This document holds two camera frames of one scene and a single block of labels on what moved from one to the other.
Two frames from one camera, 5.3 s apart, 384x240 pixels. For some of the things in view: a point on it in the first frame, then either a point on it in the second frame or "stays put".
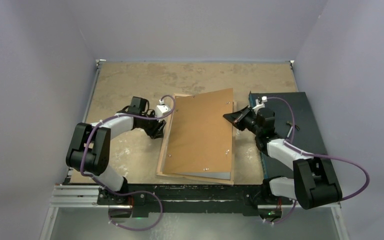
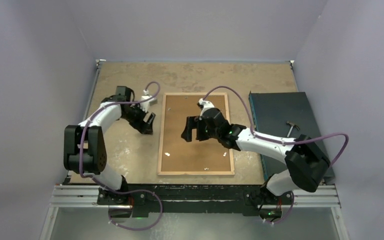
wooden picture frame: (164, 147) → (159, 172)
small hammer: (291, 126) stays put
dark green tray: (294, 123) stays put
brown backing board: (199, 139) stays put
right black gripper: (236, 117) → (193, 122)
